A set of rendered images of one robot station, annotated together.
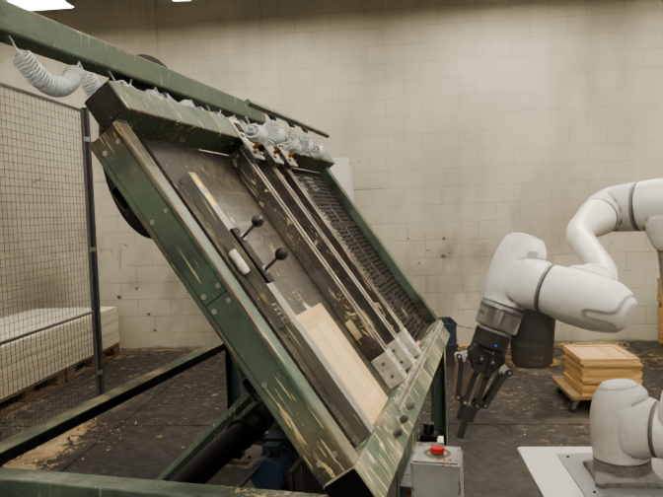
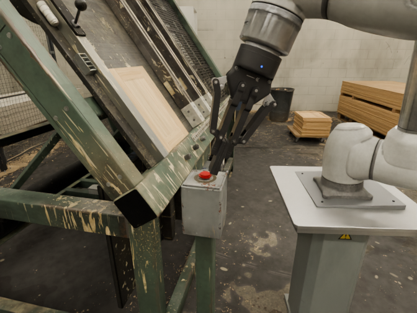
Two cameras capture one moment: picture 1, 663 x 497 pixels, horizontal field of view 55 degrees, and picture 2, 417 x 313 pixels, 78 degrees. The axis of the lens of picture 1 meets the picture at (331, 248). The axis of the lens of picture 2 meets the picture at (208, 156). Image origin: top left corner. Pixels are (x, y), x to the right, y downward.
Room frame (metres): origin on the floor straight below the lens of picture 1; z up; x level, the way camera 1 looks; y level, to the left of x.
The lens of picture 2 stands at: (0.86, -0.23, 1.27)
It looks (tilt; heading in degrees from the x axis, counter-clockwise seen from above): 21 degrees down; 358
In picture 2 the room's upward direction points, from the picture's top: straight up
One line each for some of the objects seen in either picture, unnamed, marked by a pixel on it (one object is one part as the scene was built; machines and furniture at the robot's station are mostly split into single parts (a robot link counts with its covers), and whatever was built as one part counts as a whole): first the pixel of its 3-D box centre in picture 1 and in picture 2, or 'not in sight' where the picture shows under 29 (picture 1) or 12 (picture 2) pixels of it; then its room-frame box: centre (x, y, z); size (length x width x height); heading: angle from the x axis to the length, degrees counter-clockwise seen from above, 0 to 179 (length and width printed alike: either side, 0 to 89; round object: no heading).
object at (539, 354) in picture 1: (531, 329); (280, 104); (6.19, -1.94, 0.33); 0.52 x 0.51 x 0.65; 175
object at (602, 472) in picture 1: (620, 462); (339, 180); (1.80, -0.82, 0.79); 0.22 x 0.18 x 0.06; 170
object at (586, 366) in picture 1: (593, 376); (307, 126); (4.89, -2.01, 0.20); 0.61 x 0.53 x 0.40; 175
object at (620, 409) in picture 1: (623, 418); (349, 151); (1.78, -0.82, 0.93); 0.18 x 0.16 x 0.22; 45
